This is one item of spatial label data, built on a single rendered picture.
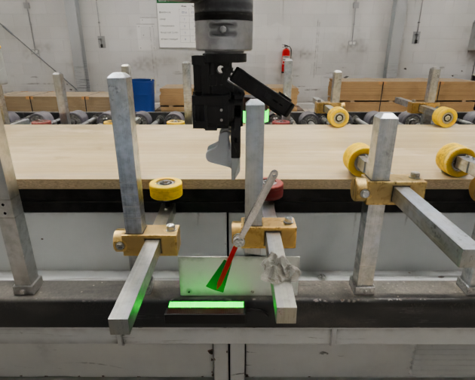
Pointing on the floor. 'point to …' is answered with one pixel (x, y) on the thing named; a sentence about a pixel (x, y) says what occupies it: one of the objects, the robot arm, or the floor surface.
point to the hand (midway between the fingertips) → (237, 172)
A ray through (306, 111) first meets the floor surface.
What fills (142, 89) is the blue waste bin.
